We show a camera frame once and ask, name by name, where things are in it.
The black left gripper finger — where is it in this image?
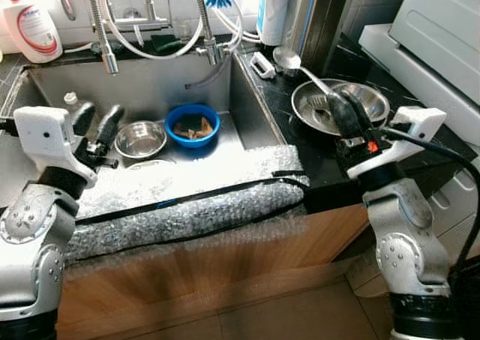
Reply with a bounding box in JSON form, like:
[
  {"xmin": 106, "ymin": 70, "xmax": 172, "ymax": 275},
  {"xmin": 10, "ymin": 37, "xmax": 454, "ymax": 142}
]
[
  {"xmin": 94, "ymin": 104, "xmax": 126, "ymax": 147},
  {"xmin": 66, "ymin": 101, "xmax": 97, "ymax": 137}
]

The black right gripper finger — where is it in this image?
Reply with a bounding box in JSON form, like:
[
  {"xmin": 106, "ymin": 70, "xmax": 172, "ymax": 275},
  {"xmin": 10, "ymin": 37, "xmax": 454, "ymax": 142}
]
[
  {"xmin": 328, "ymin": 91, "xmax": 355, "ymax": 138},
  {"xmin": 351, "ymin": 98, "xmax": 374, "ymax": 137}
]

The large steel bowl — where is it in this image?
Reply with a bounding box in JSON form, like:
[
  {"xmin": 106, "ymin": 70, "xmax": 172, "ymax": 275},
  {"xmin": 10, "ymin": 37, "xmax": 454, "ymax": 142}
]
[{"xmin": 291, "ymin": 79, "xmax": 391, "ymax": 137}]

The steel spoon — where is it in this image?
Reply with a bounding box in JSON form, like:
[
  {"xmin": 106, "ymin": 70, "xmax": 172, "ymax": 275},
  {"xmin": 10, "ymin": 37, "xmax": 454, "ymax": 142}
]
[{"xmin": 272, "ymin": 46, "xmax": 335, "ymax": 97}]

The clear plastic bottle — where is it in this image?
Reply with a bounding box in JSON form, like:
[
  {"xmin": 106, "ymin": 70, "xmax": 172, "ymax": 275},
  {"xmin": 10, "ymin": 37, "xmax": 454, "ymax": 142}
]
[{"xmin": 61, "ymin": 92, "xmax": 83, "ymax": 112}]

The small steel bowl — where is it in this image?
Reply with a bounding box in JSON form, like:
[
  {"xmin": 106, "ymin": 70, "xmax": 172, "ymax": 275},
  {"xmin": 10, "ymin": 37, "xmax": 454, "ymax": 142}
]
[{"xmin": 114, "ymin": 120, "xmax": 168, "ymax": 159}]

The stainless steel sink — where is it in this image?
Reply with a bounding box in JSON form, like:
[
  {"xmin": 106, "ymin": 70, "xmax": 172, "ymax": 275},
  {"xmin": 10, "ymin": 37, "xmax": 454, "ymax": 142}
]
[{"xmin": 0, "ymin": 55, "xmax": 286, "ymax": 198}]

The blue plastic bowl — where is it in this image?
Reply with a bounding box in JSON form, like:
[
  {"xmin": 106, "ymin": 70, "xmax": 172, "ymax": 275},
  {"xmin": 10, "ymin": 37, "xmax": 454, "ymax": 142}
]
[{"xmin": 164, "ymin": 104, "xmax": 221, "ymax": 149}]

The brown sponge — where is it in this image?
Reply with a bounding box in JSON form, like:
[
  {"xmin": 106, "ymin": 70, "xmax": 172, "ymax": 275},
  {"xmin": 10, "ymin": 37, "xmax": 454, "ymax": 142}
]
[{"xmin": 176, "ymin": 115, "xmax": 213, "ymax": 140}]

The silver spring faucet sprayer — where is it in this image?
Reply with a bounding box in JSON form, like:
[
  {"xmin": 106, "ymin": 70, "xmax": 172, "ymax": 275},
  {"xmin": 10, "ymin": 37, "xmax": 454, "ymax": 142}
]
[{"xmin": 85, "ymin": 0, "xmax": 121, "ymax": 76}]

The small white plastic clip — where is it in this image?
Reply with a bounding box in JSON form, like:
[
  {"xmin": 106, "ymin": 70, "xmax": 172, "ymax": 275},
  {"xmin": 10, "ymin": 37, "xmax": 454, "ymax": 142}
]
[{"xmin": 250, "ymin": 51, "xmax": 276, "ymax": 80}]

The bubble wrap sheet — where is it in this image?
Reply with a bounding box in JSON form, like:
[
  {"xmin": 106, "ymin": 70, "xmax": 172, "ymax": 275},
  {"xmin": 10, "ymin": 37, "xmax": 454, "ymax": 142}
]
[{"xmin": 64, "ymin": 145, "xmax": 307, "ymax": 262}]

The white dish soap bottle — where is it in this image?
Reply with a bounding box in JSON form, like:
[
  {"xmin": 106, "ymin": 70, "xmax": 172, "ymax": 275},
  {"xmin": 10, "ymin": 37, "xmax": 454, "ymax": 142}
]
[{"xmin": 0, "ymin": 0, "xmax": 65, "ymax": 65}]

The green sponge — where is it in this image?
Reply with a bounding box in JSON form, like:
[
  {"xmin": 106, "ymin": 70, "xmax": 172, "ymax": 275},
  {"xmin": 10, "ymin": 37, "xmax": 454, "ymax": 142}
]
[{"xmin": 154, "ymin": 36, "xmax": 200, "ymax": 56}]

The stainless steel cylinder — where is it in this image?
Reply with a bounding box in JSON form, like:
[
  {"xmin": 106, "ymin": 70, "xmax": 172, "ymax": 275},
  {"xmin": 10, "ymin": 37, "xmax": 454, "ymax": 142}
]
[{"xmin": 289, "ymin": 0, "xmax": 357, "ymax": 74}]

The chrome tap bar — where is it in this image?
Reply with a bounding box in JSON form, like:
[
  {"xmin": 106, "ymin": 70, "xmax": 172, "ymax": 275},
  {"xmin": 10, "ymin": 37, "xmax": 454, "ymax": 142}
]
[{"xmin": 105, "ymin": 0, "xmax": 173, "ymax": 33}]

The hanging steel ladle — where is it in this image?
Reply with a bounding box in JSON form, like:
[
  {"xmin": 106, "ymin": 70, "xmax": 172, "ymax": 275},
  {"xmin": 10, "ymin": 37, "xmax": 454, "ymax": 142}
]
[{"xmin": 52, "ymin": 0, "xmax": 78, "ymax": 22}]

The translucent plastic tube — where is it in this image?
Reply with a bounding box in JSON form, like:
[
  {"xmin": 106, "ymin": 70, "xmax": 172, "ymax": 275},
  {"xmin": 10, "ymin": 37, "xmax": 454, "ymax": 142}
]
[{"xmin": 186, "ymin": 51, "xmax": 235, "ymax": 89}]

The white appliance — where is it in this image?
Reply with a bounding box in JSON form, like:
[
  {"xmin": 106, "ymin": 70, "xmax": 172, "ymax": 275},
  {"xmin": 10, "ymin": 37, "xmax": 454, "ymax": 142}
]
[{"xmin": 358, "ymin": 0, "xmax": 480, "ymax": 236}]

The chrome flexible neck faucet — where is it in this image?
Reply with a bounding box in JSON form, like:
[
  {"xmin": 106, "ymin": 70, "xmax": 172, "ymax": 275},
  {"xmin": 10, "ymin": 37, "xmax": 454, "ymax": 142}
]
[{"xmin": 187, "ymin": 0, "xmax": 230, "ymax": 65}]

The white jug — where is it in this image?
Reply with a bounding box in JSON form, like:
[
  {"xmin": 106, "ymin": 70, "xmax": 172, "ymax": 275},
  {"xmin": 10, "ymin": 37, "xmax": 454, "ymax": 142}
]
[{"xmin": 256, "ymin": 0, "xmax": 293, "ymax": 47}]

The wooden cabinet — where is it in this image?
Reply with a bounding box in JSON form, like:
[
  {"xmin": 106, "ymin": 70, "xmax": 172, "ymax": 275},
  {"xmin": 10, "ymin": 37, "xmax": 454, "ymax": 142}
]
[{"xmin": 56, "ymin": 203, "xmax": 368, "ymax": 340}]

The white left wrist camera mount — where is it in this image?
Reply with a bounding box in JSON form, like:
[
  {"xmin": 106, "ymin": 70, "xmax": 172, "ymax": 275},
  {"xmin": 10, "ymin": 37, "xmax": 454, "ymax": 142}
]
[{"xmin": 13, "ymin": 106, "xmax": 98, "ymax": 187}]

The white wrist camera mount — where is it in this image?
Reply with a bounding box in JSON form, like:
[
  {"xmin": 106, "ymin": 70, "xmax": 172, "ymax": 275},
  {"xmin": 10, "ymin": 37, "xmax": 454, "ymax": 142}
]
[
  {"xmin": 346, "ymin": 106, "xmax": 447, "ymax": 179},
  {"xmin": 13, "ymin": 106, "xmax": 98, "ymax": 187}
]

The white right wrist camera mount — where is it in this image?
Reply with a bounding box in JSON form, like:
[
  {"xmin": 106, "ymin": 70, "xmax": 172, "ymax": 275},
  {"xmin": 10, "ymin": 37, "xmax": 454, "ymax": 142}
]
[{"xmin": 346, "ymin": 106, "xmax": 447, "ymax": 179}]

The white flexible hose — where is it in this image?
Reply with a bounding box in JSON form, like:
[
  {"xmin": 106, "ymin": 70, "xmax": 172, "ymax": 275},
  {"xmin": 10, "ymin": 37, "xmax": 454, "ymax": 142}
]
[
  {"xmin": 221, "ymin": 0, "xmax": 263, "ymax": 44},
  {"xmin": 97, "ymin": 0, "xmax": 207, "ymax": 62}
]

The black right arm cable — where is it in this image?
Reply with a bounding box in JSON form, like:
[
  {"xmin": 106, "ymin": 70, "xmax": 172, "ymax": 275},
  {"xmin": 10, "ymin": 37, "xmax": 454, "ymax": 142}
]
[{"xmin": 379, "ymin": 126, "xmax": 480, "ymax": 281}]

